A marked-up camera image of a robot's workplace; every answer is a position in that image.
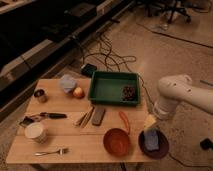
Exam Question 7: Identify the dark purple bowl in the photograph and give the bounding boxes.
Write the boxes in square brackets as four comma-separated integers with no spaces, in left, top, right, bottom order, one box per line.
[138,131,169,159]

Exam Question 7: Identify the dark grape bunch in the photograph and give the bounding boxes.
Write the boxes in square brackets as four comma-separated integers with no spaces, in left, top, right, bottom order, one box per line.
[122,86,136,101]

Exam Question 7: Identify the black office chair base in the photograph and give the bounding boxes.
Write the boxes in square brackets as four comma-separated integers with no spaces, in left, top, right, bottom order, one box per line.
[145,0,191,23]

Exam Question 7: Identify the wooden chopstick pair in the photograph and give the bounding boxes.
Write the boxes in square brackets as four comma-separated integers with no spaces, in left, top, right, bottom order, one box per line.
[74,107,94,128]

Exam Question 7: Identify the wooden table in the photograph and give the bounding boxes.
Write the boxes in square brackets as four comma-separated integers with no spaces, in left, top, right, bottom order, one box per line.
[6,79,151,164]

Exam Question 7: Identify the light blue crumpled cloth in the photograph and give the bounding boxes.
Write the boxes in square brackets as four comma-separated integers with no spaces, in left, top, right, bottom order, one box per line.
[59,74,77,93]

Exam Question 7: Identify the green plastic tray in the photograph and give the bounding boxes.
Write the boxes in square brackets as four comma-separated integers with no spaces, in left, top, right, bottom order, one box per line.
[88,71,141,106]

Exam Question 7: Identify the blue sponge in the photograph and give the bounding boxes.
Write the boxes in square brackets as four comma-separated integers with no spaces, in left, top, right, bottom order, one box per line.
[144,129,159,151]

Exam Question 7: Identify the white paper cup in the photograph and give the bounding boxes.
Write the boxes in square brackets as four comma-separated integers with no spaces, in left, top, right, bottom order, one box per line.
[24,122,47,143]

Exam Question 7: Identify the red bowl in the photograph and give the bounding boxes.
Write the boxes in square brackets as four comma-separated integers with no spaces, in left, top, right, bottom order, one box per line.
[103,128,131,157]

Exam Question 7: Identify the silver fork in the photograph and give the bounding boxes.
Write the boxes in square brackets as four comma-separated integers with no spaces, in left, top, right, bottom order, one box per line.
[34,148,69,156]

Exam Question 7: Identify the black floor cables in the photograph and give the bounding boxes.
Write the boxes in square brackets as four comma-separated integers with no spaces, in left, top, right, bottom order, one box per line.
[71,31,158,111]

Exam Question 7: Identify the black object on floor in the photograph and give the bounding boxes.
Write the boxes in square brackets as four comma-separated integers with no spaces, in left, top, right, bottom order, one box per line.
[200,138,213,150]

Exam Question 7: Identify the black power adapter box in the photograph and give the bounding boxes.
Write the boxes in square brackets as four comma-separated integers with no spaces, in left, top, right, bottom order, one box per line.
[81,63,97,77]

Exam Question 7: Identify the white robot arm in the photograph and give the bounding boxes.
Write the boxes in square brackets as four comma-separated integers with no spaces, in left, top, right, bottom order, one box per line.
[144,74,213,131]

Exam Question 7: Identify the red yellow apple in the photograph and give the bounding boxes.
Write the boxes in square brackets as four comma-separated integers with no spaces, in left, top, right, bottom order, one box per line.
[73,87,85,98]

